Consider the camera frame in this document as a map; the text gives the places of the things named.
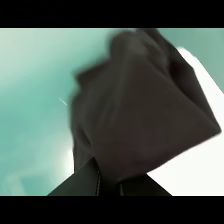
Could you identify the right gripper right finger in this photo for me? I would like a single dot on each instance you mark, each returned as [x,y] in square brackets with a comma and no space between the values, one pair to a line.
[143,186]

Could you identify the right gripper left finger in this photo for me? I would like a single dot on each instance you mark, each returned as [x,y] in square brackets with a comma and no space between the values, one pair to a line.
[83,181]

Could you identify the dark brown T-shirt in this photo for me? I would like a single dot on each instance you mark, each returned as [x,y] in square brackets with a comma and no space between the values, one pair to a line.
[140,110]

